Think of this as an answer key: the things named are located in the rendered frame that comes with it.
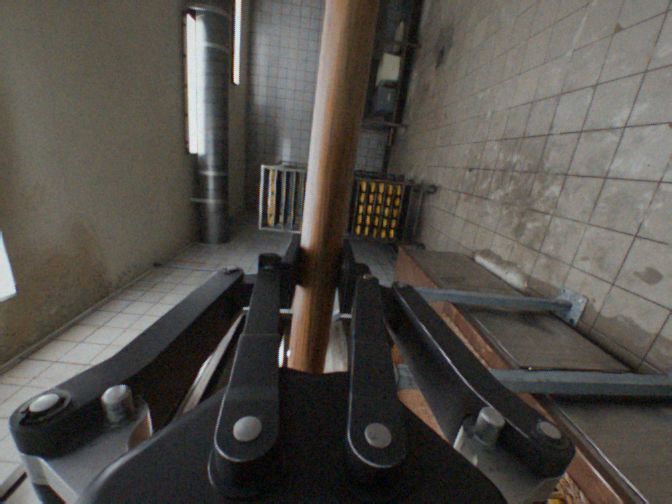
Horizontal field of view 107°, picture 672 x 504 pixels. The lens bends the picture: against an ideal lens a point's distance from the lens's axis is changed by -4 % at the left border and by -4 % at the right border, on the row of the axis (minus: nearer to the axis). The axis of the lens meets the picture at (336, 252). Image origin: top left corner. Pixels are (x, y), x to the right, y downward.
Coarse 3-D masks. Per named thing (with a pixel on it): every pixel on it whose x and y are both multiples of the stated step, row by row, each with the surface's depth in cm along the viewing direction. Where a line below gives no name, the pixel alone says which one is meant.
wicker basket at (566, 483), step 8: (560, 480) 54; (568, 480) 54; (560, 488) 53; (568, 488) 53; (576, 488) 53; (552, 496) 51; (560, 496) 51; (568, 496) 51; (576, 496) 51; (584, 496) 51
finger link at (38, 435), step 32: (224, 288) 12; (160, 320) 9; (192, 320) 9; (224, 320) 12; (128, 352) 7; (160, 352) 8; (192, 352) 10; (64, 384) 6; (96, 384) 6; (128, 384) 7; (160, 384) 8; (32, 416) 5; (64, 416) 5; (96, 416) 6; (160, 416) 8; (32, 448) 5
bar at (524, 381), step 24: (432, 288) 115; (336, 312) 114; (576, 312) 114; (408, 384) 65; (504, 384) 66; (528, 384) 67; (552, 384) 67; (576, 384) 68; (600, 384) 68; (624, 384) 69; (648, 384) 69
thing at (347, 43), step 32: (352, 0) 13; (352, 32) 14; (320, 64) 15; (352, 64) 14; (320, 96) 15; (352, 96) 15; (320, 128) 15; (352, 128) 15; (320, 160) 16; (352, 160) 16; (320, 192) 16; (320, 224) 17; (320, 256) 17; (320, 288) 18; (320, 320) 19; (320, 352) 20
